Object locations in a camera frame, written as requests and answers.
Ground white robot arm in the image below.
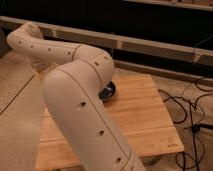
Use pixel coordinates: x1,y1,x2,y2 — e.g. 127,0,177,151
7,22,146,171

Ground grey shelf rail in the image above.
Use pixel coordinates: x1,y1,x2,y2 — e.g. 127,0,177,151
0,16,213,66

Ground wooden cutting board table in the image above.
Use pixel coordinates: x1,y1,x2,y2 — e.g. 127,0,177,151
35,74,184,171

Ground black cable bundle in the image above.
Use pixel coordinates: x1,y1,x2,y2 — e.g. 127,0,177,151
157,77,213,171

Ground dark round plate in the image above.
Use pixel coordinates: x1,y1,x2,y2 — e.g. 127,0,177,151
99,82,116,102

